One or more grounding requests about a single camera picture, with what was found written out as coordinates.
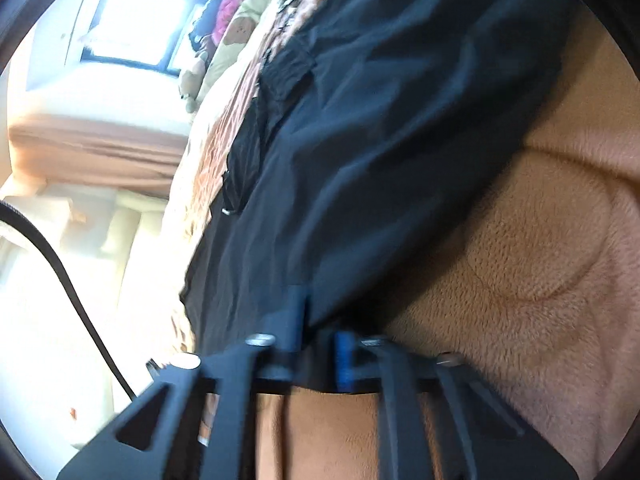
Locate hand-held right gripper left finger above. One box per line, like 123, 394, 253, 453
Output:
56, 285, 313, 480

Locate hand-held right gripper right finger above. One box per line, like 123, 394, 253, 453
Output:
334, 331, 581, 480

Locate black pants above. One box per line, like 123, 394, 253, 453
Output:
179, 0, 581, 394

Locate orange wrinkled quilt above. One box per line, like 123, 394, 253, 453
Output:
162, 0, 326, 361

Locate brown fleece blanket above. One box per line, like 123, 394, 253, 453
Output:
200, 10, 640, 480

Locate brown plush bear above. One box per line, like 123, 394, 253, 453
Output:
177, 52, 208, 113

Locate beige curtain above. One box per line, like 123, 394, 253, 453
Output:
5, 105, 193, 196

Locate pink cloth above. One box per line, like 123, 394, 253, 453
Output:
211, 0, 253, 47

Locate window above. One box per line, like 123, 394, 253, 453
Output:
65, 0, 211, 76

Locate black cable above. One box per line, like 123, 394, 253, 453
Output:
0, 200, 138, 401

